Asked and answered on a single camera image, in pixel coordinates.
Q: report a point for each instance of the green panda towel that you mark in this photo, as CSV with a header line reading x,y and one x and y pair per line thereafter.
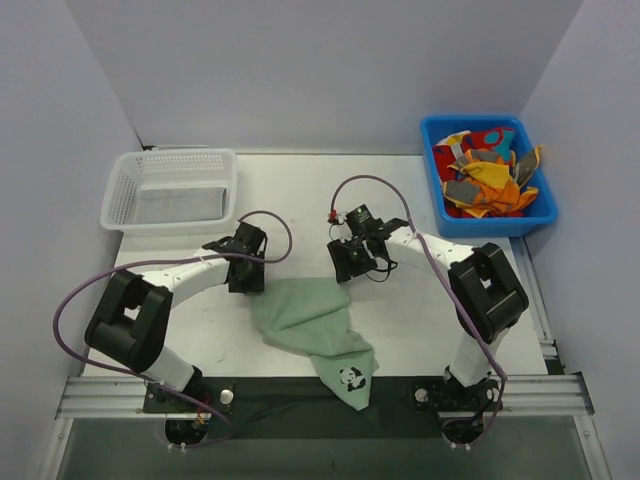
x,y
310,317

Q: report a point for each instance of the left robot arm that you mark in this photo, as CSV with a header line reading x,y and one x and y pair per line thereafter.
x,y
130,322

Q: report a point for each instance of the aluminium front rail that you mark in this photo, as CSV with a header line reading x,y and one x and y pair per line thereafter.
x,y
529,427

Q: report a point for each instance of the blue plastic bin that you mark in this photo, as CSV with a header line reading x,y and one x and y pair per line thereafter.
x,y
541,213

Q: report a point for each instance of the white perforated plastic basket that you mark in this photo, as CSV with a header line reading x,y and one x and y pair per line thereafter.
x,y
135,172

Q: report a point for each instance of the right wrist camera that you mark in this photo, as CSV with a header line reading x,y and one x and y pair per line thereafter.
x,y
360,217

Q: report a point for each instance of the orange towel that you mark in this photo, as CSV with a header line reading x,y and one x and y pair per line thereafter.
x,y
488,189

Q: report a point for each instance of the grey orange-edged towel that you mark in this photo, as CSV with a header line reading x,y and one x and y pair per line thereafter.
x,y
527,165

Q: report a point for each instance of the black base mat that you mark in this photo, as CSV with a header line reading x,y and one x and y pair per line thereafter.
x,y
302,408

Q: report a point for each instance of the grey panda towel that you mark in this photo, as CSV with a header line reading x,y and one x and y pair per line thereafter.
x,y
178,205

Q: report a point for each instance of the red blue towel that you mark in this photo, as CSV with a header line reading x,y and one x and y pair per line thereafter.
x,y
497,140

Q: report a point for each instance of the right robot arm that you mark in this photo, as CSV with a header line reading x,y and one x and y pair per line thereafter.
x,y
480,281

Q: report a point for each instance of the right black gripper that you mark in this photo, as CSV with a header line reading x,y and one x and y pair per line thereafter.
x,y
350,262

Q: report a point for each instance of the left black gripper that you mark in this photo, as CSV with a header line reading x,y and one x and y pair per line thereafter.
x,y
245,279

